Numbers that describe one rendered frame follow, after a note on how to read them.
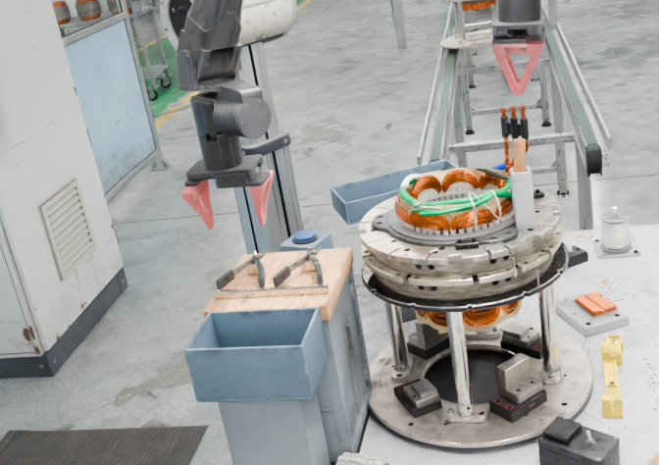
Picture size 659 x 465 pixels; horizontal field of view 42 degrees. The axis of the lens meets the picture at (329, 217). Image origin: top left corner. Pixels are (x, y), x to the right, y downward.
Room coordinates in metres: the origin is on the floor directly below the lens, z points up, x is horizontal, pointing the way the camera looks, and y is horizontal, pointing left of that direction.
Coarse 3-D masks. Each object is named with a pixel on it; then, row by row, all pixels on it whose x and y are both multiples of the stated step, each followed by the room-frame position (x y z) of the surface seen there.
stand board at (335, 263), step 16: (272, 256) 1.29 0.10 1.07; (288, 256) 1.28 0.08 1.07; (320, 256) 1.25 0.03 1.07; (336, 256) 1.24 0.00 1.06; (352, 256) 1.26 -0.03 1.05; (240, 272) 1.25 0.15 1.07; (272, 272) 1.22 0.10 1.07; (304, 272) 1.20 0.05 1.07; (336, 272) 1.18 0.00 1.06; (224, 288) 1.19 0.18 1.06; (240, 288) 1.18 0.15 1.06; (336, 288) 1.14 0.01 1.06; (208, 304) 1.15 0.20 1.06; (224, 304) 1.14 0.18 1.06; (240, 304) 1.13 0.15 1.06; (256, 304) 1.12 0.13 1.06; (272, 304) 1.11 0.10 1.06; (288, 304) 1.10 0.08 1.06; (304, 304) 1.09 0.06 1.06; (320, 304) 1.09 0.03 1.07
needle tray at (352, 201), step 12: (420, 168) 1.61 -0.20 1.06; (432, 168) 1.62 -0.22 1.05; (444, 168) 1.62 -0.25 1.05; (456, 168) 1.57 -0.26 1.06; (372, 180) 1.59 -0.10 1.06; (384, 180) 1.60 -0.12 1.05; (396, 180) 1.60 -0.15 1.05; (336, 192) 1.58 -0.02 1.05; (348, 192) 1.58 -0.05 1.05; (360, 192) 1.59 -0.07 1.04; (372, 192) 1.59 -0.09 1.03; (384, 192) 1.60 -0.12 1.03; (396, 192) 1.50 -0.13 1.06; (336, 204) 1.54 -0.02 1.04; (348, 204) 1.48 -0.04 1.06; (360, 204) 1.48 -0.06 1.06; (372, 204) 1.49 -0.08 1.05; (348, 216) 1.48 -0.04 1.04; (360, 216) 1.48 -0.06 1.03; (408, 312) 1.51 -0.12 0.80
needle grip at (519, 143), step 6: (516, 138) 1.17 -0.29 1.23; (522, 138) 1.17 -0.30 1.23; (516, 144) 1.16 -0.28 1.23; (522, 144) 1.16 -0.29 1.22; (516, 150) 1.16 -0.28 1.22; (522, 150) 1.16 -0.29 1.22; (516, 156) 1.16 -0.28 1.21; (522, 156) 1.16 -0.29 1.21; (516, 162) 1.16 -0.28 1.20; (522, 162) 1.16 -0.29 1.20; (516, 168) 1.16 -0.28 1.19; (522, 168) 1.16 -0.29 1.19
